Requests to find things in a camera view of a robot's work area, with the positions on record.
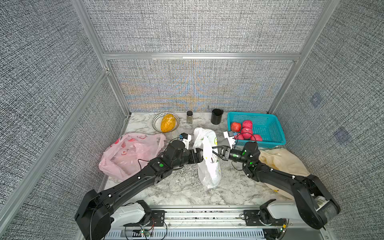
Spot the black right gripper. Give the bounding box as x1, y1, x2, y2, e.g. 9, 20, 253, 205
210, 146, 251, 167

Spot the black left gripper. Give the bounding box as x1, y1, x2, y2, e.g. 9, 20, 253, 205
171, 147, 208, 170

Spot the white plastic bag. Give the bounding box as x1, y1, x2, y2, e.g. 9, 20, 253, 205
193, 128, 222, 189

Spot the pink red apple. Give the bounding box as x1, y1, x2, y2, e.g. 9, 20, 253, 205
241, 127, 253, 140
251, 134, 263, 142
235, 134, 244, 140

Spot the cream banana print plastic bag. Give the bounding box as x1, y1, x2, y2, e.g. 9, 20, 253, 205
257, 148, 311, 200

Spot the pink plastic bag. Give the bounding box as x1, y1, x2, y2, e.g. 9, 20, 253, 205
99, 133, 166, 181

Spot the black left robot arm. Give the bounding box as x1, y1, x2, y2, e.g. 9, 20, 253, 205
75, 140, 204, 240

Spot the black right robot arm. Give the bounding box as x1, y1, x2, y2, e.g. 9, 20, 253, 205
213, 142, 341, 230

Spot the black cylindrical cup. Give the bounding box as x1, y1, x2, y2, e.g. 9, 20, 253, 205
211, 109, 224, 125

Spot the yellow food on plate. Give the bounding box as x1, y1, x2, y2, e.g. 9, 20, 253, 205
161, 114, 177, 133

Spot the glass herb spice jar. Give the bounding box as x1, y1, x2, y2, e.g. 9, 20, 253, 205
187, 111, 193, 125

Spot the patterned plate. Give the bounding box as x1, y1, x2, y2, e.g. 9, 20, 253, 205
152, 113, 180, 133

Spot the teal plastic basket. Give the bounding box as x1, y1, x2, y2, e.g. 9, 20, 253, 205
227, 112, 286, 149

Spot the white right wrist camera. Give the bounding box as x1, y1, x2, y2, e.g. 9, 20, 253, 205
223, 131, 236, 149

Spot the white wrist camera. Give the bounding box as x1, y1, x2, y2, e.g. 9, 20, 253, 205
223, 131, 236, 149
180, 133, 192, 150

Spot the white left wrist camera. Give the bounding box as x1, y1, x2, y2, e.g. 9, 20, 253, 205
180, 133, 192, 150

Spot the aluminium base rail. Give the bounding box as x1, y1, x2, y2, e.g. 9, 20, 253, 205
74, 205, 334, 240

